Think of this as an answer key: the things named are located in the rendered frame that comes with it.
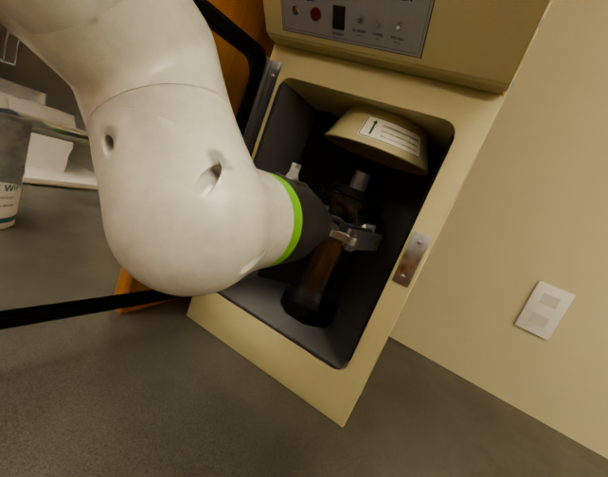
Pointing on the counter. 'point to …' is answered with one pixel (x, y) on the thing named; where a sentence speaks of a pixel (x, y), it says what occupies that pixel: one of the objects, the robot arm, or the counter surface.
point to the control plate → (416, 35)
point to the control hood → (445, 42)
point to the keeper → (411, 258)
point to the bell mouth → (382, 138)
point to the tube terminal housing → (385, 84)
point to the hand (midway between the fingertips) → (342, 221)
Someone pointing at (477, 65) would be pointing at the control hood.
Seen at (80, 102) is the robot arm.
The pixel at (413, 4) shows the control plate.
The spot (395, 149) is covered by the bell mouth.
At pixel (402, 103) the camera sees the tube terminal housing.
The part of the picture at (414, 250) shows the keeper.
